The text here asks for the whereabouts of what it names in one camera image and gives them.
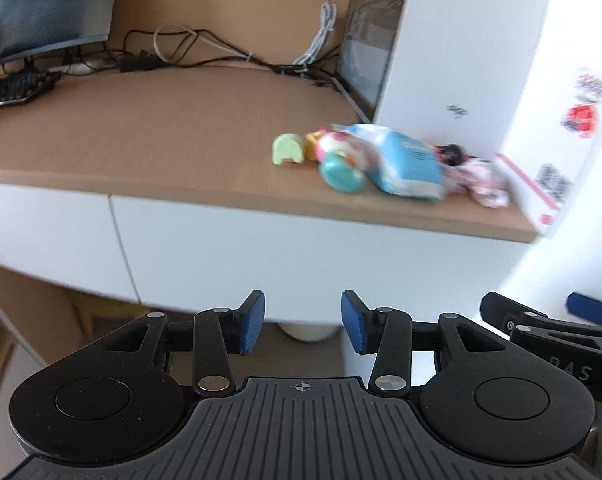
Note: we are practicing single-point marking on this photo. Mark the narrow white desk drawer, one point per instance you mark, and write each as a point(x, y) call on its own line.
point(46, 230)

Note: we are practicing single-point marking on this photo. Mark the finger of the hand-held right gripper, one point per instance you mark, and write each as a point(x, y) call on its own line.
point(593, 309)
point(501, 307)

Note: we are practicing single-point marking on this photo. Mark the green arch-shaped toy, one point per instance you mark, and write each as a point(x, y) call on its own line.
point(287, 150)

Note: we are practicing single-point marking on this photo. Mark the black power adapter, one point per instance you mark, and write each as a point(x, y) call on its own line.
point(138, 61)

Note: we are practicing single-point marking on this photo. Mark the wide white desk drawer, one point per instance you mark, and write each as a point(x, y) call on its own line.
point(306, 260)

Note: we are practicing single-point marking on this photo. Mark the white waste bin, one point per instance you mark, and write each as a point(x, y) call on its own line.
point(308, 331)

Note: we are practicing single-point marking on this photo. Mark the white box with red print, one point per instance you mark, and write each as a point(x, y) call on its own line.
point(556, 160)

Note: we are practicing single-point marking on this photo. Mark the green stool with wooden legs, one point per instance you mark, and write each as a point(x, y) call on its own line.
point(106, 312)

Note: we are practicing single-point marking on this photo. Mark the yellow bunny toy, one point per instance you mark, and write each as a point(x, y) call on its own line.
point(312, 147)

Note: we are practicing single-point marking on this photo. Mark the black computer monitor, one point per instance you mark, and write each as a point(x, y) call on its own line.
point(41, 5)

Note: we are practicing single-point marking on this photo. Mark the small black toy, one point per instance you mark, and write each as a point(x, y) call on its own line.
point(451, 154)

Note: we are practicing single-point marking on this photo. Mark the colourful doll with teal base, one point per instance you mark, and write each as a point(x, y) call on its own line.
point(341, 170)

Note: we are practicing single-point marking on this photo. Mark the pink white wrapper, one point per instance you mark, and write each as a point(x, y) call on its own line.
point(481, 182)

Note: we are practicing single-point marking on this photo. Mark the white power strip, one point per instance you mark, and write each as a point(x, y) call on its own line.
point(81, 67)

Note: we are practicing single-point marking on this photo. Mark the blue tissue packet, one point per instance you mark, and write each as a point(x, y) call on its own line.
point(406, 165)

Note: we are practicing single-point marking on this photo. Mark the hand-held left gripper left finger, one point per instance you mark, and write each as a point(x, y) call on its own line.
point(253, 321)

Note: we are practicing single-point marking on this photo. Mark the white computer case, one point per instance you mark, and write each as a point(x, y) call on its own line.
point(461, 50)

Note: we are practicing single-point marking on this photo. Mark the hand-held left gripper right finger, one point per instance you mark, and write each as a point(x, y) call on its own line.
point(353, 321)

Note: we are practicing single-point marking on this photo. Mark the black keyboard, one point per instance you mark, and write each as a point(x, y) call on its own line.
point(16, 89)

